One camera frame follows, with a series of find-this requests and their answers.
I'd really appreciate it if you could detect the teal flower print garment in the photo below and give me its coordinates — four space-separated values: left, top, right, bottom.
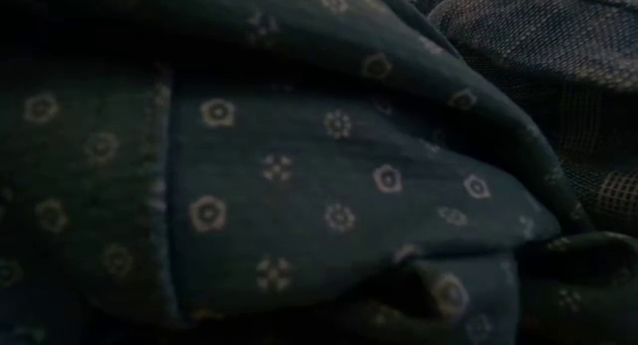
0 0 638 345

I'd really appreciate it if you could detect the dark grey garment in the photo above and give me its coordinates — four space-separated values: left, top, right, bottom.
398 0 638 236

